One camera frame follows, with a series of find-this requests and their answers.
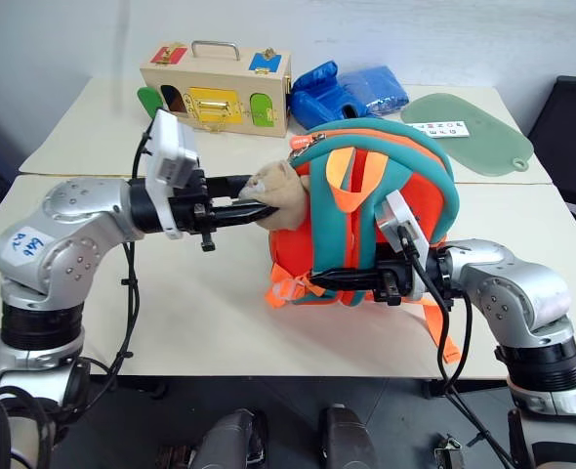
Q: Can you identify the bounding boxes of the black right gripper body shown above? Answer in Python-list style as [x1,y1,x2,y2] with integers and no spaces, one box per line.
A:
[372,242,429,307]

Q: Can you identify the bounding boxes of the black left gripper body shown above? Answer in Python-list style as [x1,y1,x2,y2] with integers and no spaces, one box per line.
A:
[169,167,221,253]

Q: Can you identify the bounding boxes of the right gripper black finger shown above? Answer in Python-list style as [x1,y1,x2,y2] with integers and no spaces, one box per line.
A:
[309,265,381,281]
[315,278,381,294]

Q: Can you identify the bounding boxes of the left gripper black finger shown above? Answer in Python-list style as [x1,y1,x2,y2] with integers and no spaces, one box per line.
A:
[208,173,257,199]
[209,200,278,229]

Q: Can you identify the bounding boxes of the beige soft box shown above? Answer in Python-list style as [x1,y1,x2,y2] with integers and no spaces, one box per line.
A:
[237,159,314,234]

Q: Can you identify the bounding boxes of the orange and teal backpack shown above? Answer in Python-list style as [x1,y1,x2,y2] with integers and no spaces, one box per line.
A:
[263,116,463,365]

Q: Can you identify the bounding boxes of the blue plastic bag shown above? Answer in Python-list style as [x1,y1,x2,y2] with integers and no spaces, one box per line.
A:
[287,60,362,131]

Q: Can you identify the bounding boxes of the dark grey rounded shape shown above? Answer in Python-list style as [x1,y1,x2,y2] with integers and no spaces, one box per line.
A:
[188,406,270,469]
[318,404,383,469]

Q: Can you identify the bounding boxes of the white card with letters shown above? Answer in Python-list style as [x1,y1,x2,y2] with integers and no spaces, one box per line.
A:
[408,118,471,140]

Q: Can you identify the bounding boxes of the green silicone mat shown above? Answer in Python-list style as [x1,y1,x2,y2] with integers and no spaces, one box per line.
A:
[399,92,535,177]

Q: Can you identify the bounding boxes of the blue folded cloth package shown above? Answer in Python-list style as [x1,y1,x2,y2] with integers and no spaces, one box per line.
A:
[339,64,411,119]

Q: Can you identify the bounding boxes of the small black metal clip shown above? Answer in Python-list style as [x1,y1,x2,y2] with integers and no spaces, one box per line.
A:
[432,433,466,469]

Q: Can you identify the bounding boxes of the black chair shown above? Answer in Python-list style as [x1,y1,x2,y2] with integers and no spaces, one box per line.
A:
[525,74,576,256]

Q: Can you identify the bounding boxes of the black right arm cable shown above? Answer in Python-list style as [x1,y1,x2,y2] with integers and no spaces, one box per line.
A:
[395,222,518,469]

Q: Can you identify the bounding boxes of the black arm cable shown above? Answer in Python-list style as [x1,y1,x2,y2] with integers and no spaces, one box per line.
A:
[395,222,518,469]
[0,127,158,469]

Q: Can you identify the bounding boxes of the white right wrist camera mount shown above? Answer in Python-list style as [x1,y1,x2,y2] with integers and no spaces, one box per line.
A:
[374,189,441,300]

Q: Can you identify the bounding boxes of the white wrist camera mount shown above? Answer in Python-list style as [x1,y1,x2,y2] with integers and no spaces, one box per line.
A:
[374,189,441,300]
[144,108,202,241]

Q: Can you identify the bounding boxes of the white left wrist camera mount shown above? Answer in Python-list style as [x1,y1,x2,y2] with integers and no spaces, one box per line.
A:
[144,108,202,241]

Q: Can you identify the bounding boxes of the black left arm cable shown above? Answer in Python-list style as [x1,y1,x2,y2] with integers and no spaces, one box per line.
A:
[0,127,158,469]

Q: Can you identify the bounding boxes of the wooden lock box with handle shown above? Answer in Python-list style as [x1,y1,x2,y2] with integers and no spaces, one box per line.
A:
[137,39,294,140]

